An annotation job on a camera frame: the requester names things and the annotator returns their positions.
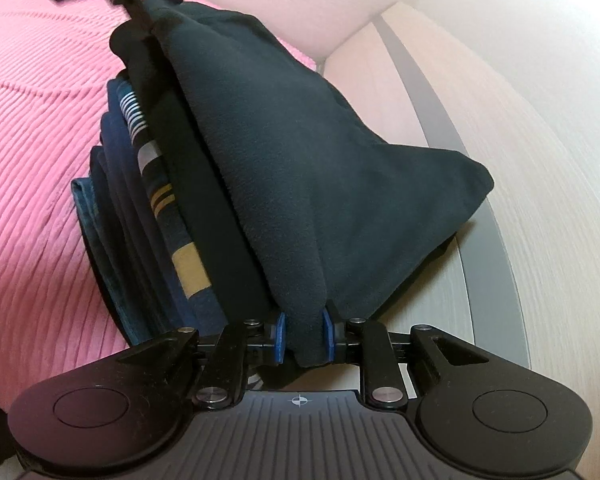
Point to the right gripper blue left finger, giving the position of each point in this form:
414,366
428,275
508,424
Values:
253,342

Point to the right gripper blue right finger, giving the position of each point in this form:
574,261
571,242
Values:
342,336

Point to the dark green long-sleeve shirt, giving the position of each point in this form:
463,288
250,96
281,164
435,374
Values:
267,183

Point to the stack of folded clothes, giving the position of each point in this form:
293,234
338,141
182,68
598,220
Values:
163,238

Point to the pink ribbed bed blanket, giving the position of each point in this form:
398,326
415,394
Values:
55,64

